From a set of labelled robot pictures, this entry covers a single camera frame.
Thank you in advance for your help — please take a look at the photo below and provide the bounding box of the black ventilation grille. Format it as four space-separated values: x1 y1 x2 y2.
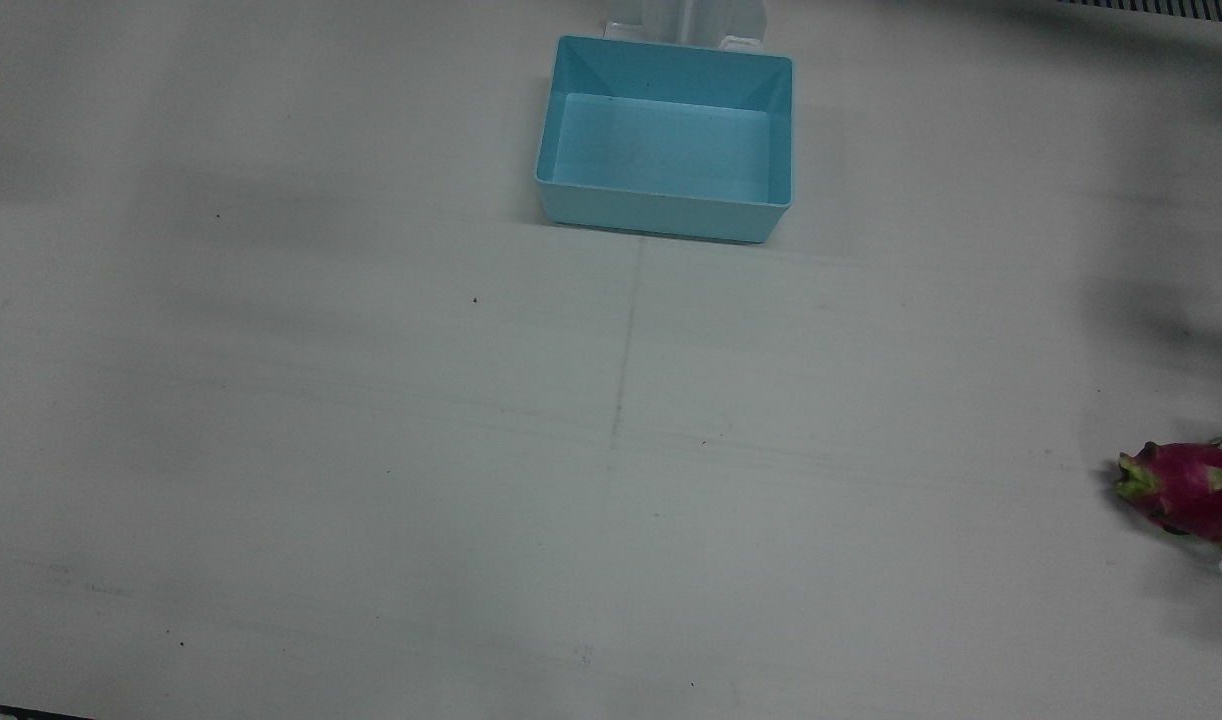
1055 0 1222 22

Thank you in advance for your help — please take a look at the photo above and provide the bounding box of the pink dragon fruit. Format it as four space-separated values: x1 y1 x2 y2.
1115 434 1222 547

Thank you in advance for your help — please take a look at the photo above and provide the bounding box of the light blue plastic bin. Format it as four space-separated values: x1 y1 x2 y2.
533 34 796 245

